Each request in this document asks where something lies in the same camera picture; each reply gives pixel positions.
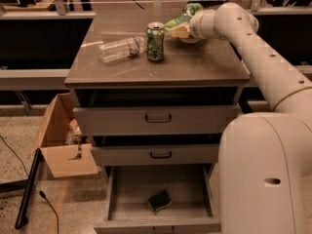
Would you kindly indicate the open cardboard box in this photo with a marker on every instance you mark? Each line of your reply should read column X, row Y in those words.
column 51, row 140

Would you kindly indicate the green soda can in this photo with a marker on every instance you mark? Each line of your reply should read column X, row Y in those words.
column 155, row 41

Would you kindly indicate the green yellow sponge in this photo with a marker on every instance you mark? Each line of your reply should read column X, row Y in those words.
column 159, row 201

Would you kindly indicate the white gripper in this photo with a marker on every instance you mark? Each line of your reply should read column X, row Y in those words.
column 195, row 27

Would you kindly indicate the grey drawer cabinet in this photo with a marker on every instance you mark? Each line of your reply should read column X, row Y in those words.
column 203, row 74

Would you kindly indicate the middle grey drawer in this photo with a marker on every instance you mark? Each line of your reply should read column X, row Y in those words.
column 156, row 154

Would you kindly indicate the bottom open grey drawer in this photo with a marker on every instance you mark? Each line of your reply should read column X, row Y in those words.
column 193, row 209

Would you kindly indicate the green rice chip bag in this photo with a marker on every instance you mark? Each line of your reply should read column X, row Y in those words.
column 187, row 14

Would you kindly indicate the white paper bowl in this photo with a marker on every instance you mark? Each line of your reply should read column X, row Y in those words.
column 189, row 40

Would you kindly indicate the black flat bar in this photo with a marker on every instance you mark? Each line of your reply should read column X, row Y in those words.
column 28, row 188

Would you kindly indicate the top grey drawer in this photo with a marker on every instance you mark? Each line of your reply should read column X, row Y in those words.
column 152, row 121

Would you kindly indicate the clear plastic water bottle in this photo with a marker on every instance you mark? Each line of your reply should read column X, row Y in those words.
column 121, row 49

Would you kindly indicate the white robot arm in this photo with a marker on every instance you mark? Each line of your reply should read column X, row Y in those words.
column 262, row 156

